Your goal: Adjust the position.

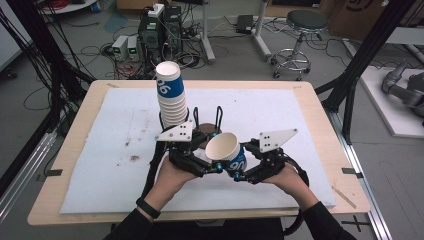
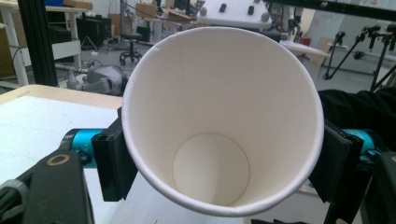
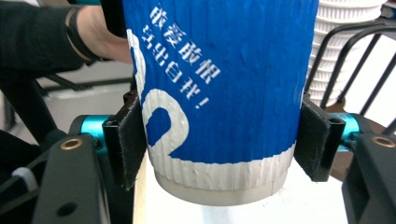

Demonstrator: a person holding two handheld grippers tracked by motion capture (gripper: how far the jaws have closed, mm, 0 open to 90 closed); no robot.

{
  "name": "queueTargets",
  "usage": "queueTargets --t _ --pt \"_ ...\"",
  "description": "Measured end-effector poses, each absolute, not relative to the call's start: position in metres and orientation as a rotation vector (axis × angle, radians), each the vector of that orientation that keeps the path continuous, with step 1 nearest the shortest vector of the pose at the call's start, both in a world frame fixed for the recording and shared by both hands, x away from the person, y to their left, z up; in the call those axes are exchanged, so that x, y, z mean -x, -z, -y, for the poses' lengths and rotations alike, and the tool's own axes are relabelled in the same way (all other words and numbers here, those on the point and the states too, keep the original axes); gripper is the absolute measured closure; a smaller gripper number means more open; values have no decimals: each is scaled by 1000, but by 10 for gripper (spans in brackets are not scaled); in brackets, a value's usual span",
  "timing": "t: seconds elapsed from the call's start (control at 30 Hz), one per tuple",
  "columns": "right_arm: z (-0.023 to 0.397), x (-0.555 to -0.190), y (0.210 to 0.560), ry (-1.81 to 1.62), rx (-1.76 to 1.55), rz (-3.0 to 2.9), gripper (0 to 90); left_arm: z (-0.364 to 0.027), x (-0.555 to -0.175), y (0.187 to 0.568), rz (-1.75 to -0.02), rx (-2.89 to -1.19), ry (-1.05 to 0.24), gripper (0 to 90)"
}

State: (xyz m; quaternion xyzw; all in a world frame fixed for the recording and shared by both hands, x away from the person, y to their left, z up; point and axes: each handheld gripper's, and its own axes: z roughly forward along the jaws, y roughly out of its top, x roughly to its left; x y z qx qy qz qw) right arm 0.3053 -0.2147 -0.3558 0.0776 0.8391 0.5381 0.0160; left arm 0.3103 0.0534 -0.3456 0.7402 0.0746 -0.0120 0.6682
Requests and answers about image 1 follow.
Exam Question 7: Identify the white platform board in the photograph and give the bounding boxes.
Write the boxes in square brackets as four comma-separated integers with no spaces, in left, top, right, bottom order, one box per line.
[359,64,424,140]

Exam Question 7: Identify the person's dark clothing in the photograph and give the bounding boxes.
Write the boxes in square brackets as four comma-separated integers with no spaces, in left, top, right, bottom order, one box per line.
[146,218,283,240]

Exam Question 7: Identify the black tape strip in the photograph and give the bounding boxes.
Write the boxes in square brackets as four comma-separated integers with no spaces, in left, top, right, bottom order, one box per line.
[341,167,364,179]
[35,168,64,183]

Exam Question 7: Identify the white desk leg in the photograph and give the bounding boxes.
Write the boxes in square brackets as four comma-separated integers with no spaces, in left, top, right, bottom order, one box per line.
[251,0,273,61]
[199,0,217,65]

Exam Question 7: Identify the hand-held gripper black cable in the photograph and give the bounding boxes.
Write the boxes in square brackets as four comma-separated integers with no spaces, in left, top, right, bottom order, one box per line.
[141,141,170,202]
[282,156,311,238]

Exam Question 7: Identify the stack of paper cups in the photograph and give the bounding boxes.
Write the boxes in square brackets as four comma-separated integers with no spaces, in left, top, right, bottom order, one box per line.
[155,60,190,130]

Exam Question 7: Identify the black metal frame post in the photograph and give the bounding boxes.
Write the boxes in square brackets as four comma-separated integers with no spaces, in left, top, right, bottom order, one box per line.
[314,0,422,145]

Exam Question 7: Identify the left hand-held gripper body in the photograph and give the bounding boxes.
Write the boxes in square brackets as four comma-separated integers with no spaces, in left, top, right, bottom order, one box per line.
[154,119,205,178]

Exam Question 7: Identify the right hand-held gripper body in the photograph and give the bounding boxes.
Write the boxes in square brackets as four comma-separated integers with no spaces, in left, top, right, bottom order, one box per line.
[254,128,299,185]

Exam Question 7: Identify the white power supply unit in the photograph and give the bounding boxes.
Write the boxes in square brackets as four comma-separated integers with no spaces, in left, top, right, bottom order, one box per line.
[111,34,130,62]
[126,35,141,62]

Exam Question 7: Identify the right hand-held gripper black cable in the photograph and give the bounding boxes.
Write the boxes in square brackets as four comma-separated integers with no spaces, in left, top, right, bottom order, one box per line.
[282,156,311,238]

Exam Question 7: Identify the black tape cross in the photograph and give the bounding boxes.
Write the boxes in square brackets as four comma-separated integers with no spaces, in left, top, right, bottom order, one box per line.
[341,214,371,233]

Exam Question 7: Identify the black computer tower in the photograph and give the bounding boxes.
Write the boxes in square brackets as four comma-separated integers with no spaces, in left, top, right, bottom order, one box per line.
[163,4,184,55]
[137,6,166,63]

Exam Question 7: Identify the aluminium rail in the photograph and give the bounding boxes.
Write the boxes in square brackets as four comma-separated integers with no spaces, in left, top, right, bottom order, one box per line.
[327,109,394,240]
[0,129,58,222]

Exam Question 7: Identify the black box on floor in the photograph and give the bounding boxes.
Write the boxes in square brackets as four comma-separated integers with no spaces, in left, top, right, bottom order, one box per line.
[235,14,255,35]

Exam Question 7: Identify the white power strip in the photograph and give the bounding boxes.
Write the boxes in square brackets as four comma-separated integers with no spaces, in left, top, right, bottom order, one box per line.
[147,3,166,19]

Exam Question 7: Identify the brown cardboard box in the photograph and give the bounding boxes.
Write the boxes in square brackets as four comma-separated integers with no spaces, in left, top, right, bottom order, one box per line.
[328,0,418,42]

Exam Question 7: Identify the left hand-held gripper black cable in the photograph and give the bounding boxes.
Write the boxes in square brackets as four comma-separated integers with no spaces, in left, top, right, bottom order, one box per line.
[141,141,170,202]

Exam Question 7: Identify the black round stool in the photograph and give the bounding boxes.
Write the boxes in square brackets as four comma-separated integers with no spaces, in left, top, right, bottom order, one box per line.
[270,9,329,82]

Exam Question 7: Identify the black wristband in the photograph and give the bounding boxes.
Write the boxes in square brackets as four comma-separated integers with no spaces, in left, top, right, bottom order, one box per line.
[135,196,162,220]

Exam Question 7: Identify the black frame with cable bundle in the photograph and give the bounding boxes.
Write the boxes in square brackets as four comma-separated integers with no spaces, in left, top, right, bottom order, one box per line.
[0,0,97,134]

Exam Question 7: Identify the person's left hand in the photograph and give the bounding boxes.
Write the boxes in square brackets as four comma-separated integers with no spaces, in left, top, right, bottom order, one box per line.
[143,155,200,212]

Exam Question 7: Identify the white round table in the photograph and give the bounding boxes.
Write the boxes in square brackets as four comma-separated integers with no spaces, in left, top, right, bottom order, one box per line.
[39,0,98,15]

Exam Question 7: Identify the brown cup holder black wires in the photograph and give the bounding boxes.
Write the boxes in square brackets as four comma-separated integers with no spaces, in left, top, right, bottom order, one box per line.
[158,105,224,150]

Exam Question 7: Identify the white foam mat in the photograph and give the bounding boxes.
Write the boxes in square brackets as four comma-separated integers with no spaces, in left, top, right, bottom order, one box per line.
[59,87,337,215]

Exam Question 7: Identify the person's right hand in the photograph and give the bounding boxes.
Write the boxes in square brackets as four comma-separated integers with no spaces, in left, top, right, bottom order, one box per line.
[262,163,320,212]

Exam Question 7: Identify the white blue paper cup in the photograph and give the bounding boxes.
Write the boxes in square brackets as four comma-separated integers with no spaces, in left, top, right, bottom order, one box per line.
[204,131,249,174]

